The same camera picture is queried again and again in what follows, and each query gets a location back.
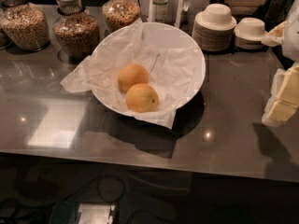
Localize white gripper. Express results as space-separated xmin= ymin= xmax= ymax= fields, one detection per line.
xmin=261 ymin=7 xmax=299 ymax=127

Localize orange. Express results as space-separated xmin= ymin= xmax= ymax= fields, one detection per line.
xmin=117 ymin=63 xmax=150 ymax=93
xmin=125 ymin=83 xmax=159 ymax=113

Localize white stand behind bowl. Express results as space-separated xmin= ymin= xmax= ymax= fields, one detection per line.
xmin=139 ymin=0 xmax=210 ymax=29

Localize white bowl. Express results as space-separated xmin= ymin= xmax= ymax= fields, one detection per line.
xmin=91 ymin=21 xmax=206 ymax=117

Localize short stack paper bowls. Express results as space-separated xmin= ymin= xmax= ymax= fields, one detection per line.
xmin=234 ymin=17 xmax=266 ymax=49

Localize tall stack paper bowls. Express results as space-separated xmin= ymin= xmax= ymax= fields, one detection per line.
xmin=192 ymin=4 xmax=236 ymax=52

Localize white crumpled paper liner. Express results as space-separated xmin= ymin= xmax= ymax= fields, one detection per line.
xmin=60 ymin=18 xmax=202 ymax=130

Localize small glass bottle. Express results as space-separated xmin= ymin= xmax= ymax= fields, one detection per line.
xmin=152 ymin=0 xmax=168 ymax=22

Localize right glass cereal jar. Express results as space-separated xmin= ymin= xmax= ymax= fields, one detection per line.
xmin=102 ymin=0 xmax=140 ymax=33

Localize glass cereal jar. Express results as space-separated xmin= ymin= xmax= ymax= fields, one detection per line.
xmin=1 ymin=0 xmax=50 ymax=52
xmin=102 ymin=0 xmax=140 ymax=33
xmin=52 ymin=0 xmax=100 ymax=61

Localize middle glass cereal jar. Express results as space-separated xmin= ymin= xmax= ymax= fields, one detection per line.
xmin=52 ymin=0 xmax=100 ymax=61

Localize left glass cereal jar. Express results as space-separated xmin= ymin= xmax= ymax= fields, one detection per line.
xmin=1 ymin=0 xmax=50 ymax=52

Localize far left glass jar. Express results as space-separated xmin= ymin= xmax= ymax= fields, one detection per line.
xmin=0 ymin=7 xmax=12 ymax=49

